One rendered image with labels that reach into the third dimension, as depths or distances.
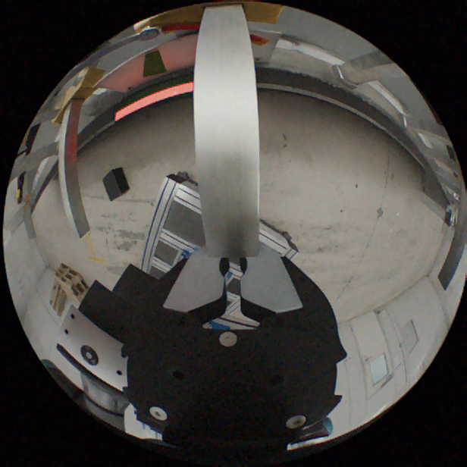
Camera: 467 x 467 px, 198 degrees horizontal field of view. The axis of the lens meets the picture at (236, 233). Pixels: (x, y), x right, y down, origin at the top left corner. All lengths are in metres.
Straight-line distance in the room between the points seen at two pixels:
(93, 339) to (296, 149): 1.10
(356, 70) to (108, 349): 0.56
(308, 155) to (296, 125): 0.20
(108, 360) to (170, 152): 1.01
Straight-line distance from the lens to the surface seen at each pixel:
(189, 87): 0.27
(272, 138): 0.96
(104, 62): 0.57
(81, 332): 0.28
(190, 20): 0.20
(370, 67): 0.29
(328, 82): 0.33
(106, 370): 0.27
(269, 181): 0.97
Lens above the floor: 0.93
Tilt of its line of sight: 60 degrees down
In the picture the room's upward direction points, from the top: 178 degrees counter-clockwise
